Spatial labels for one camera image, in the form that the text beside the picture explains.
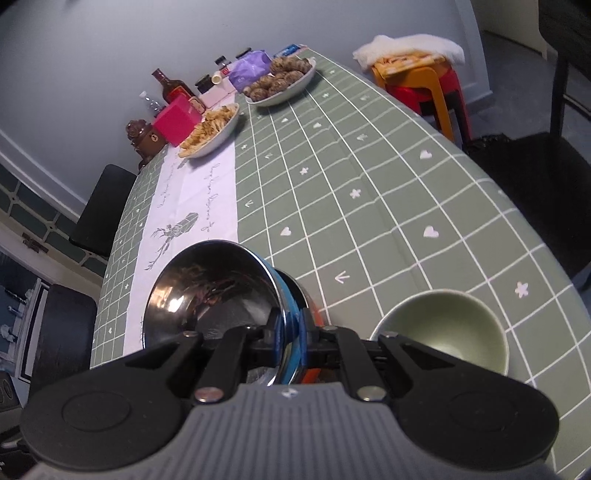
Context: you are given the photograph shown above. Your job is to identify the brown bear figure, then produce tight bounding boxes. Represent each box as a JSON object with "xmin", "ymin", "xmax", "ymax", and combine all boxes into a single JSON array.
[{"xmin": 126, "ymin": 119, "xmax": 168, "ymax": 171}]

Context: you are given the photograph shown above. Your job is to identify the white fluffy cushion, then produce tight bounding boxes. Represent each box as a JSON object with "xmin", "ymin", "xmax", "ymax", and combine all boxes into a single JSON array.
[{"xmin": 353, "ymin": 34, "xmax": 466, "ymax": 65}]

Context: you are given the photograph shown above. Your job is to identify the white printed table runner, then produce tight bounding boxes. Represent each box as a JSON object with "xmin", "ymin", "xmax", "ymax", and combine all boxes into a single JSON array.
[{"xmin": 124, "ymin": 111, "xmax": 241, "ymax": 356}]

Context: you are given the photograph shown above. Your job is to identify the clear plastic bottle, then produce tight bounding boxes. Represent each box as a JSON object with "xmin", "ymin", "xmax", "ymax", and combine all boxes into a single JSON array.
[{"xmin": 139, "ymin": 91, "xmax": 167, "ymax": 116}]

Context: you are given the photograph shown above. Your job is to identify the orange plastic stool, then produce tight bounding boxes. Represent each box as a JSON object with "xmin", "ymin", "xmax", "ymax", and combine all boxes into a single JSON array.
[{"xmin": 372, "ymin": 62, "xmax": 455, "ymax": 141}]

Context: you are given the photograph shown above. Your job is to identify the blue steel-lined bowl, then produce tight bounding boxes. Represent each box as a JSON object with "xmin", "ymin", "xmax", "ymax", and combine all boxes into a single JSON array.
[{"xmin": 142, "ymin": 239, "xmax": 308, "ymax": 386}]

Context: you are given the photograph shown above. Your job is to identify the pale pink box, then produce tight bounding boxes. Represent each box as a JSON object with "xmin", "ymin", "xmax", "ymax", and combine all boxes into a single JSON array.
[{"xmin": 199, "ymin": 76, "xmax": 238, "ymax": 107}]

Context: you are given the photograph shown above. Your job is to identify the green glass panel door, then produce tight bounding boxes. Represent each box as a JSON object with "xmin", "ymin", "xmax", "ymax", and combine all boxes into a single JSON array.
[{"xmin": 0, "ymin": 164, "xmax": 109, "ymax": 278}]

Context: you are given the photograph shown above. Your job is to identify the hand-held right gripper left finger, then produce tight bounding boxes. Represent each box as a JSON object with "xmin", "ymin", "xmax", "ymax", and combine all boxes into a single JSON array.
[{"xmin": 124, "ymin": 318, "xmax": 282, "ymax": 403}]

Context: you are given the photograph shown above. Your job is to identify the white plate of fries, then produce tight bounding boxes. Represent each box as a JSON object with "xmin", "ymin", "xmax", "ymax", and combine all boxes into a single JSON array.
[{"xmin": 178, "ymin": 102, "xmax": 241, "ymax": 159}]

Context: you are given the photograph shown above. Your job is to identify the large orange steel-lined bowl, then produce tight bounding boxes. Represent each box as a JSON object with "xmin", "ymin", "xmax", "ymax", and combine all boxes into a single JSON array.
[{"xmin": 277, "ymin": 270, "xmax": 342, "ymax": 384}]

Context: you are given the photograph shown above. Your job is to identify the purple bag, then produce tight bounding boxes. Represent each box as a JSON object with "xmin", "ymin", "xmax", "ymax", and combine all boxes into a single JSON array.
[{"xmin": 228, "ymin": 51, "xmax": 273, "ymax": 93}]

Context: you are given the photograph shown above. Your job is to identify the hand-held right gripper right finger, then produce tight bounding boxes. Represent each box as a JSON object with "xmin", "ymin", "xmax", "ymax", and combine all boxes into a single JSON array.
[{"xmin": 302, "ymin": 323, "xmax": 462, "ymax": 402}]

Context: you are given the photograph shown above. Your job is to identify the green ceramic bowl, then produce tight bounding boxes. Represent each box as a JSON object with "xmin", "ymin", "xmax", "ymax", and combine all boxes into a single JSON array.
[{"xmin": 369, "ymin": 288, "xmax": 510, "ymax": 377}]

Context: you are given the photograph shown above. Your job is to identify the brown liquor bottle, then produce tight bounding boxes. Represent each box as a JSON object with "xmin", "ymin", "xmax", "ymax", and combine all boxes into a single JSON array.
[{"xmin": 151, "ymin": 68, "xmax": 206, "ymax": 114}]

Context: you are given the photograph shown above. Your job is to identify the white plate of brown pastries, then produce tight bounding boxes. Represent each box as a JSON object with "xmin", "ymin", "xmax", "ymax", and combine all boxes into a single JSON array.
[{"xmin": 244, "ymin": 56, "xmax": 317, "ymax": 108}]

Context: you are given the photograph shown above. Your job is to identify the red plastic stool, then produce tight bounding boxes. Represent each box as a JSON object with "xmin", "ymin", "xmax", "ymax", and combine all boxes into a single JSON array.
[{"xmin": 392, "ymin": 69, "xmax": 474, "ymax": 144}]

